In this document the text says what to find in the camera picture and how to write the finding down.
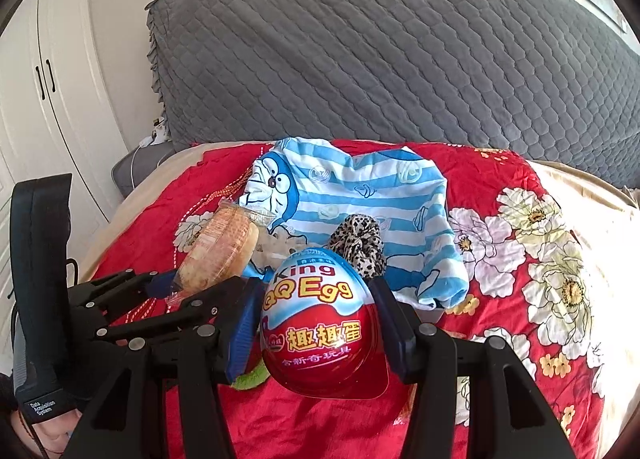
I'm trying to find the biscuit pack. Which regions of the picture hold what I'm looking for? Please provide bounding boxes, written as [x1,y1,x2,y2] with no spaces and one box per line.
[166,201,274,307]

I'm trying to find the green fuzzy scrunchie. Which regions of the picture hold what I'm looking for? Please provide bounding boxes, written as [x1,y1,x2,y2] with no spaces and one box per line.
[231,359,270,391]

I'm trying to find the red blue surprise egg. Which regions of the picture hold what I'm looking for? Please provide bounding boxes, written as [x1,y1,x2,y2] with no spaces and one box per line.
[260,248,388,401]

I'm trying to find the leopard print scrunchie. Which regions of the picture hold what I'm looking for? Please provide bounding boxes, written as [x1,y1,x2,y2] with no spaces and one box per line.
[328,214,386,281]

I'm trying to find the sheer white scrunchie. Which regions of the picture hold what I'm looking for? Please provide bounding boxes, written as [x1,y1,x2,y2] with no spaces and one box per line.
[250,226,308,271]

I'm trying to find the person's left hand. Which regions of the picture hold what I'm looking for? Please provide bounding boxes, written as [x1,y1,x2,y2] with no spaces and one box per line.
[10,409,81,459]

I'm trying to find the grey shallow tray box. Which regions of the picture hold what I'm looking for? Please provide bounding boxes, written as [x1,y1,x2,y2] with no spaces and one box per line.
[409,306,445,325]

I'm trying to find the black data acquisition box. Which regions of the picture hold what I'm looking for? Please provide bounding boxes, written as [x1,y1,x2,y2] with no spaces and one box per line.
[10,174,80,424]

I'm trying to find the red floral bed quilt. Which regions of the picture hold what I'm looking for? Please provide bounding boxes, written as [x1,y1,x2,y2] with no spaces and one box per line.
[80,140,620,458]

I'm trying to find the grey bedside stool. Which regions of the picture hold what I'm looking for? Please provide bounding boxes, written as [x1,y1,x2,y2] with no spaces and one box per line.
[111,141,176,198]

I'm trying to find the blue striped cartoon cloth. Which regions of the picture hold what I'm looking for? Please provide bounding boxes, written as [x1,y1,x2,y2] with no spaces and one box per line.
[239,137,469,311]

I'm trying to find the white wardrobe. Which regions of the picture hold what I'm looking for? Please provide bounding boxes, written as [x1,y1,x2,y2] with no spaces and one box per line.
[1,0,127,373]

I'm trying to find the grey quilted headboard cover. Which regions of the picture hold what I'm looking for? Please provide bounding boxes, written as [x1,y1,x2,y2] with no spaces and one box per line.
[146,0,639,188]

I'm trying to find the white charger cable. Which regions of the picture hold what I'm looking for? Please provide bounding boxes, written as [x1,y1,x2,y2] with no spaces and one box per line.
[129,115,172,190]

